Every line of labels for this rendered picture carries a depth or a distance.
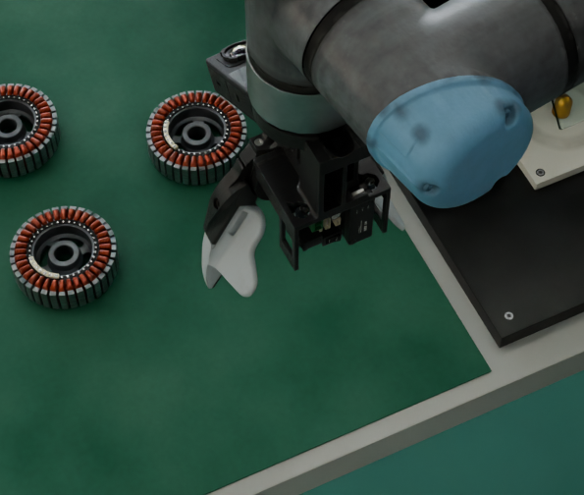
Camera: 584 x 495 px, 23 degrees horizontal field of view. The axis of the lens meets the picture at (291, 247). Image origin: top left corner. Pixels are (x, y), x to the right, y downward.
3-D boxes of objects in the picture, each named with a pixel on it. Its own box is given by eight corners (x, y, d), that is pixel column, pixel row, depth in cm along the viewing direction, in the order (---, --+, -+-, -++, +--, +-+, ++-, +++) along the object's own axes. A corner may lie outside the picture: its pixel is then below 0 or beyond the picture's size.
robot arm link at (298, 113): (225, 25, 86) (344, -20, 88) (228, 74, 90) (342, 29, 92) (280, 113, 83) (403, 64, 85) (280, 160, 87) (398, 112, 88)
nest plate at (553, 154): (651, 143, 159) (654, 137, 158) (534, 191, 156) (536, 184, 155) (581, 50, 167) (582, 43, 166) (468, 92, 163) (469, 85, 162)
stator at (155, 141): (230, 97, 165) (229, 77, 162) (260, 172, 160) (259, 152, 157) (136, 122, 163) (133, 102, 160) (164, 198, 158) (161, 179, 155)
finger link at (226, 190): (195, 245, 99) (258, 156, 94) (186, 228, 100) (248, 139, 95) (247, 245, 102) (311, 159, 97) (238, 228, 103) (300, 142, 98)
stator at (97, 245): (62, 205, 157) (57, 186, 154) (140, 256, 154) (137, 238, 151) (-8, 275, 152) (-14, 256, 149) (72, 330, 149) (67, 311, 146)
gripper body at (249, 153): (290, 278, 96) (290, 173, 86) (235, 185, 100) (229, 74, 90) (390, 235, 98) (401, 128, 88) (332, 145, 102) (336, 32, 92)
